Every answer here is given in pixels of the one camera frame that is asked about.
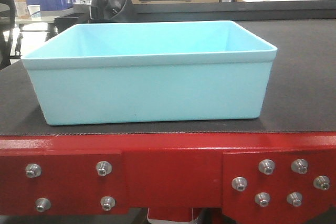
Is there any white paper cup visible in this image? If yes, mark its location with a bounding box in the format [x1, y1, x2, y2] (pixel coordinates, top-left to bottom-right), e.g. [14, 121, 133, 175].
[27, 5, 41, 18]

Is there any orange drink bottle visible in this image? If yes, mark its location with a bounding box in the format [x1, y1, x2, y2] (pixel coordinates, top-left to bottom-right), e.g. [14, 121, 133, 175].
[14, 0, 30, 19]

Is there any light blue plastic bin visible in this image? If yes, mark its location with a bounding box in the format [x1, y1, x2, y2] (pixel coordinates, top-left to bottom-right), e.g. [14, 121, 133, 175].
[22, 21, 277, 125]

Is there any red conveyor frame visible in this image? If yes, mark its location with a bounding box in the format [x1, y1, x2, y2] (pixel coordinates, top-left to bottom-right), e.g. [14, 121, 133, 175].
[1, 132, 335, 223]

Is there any black backpack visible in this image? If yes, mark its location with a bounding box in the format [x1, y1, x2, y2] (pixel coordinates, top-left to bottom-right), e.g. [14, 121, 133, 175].
[90, 0, 137, 23]

